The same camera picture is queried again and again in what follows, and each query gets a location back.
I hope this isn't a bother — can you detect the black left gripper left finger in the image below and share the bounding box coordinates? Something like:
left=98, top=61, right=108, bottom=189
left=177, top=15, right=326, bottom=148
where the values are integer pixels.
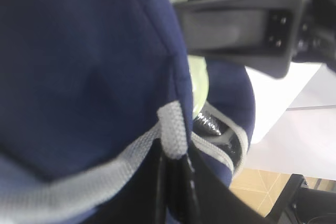
left=90, top=139, right=166, bottom=223

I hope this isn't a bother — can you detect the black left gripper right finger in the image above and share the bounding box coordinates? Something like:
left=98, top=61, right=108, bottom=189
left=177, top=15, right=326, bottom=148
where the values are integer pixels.
left=167, top=144, right=263, bottom=223

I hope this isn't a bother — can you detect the navy blue lunch bag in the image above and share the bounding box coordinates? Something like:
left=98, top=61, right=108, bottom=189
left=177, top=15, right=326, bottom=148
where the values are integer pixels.
left=1, top=0, right=255, bottom=223

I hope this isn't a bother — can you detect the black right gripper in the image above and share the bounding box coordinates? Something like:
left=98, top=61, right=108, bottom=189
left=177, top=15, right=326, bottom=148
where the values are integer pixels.
left=174, top=0, right=335, bottom=78

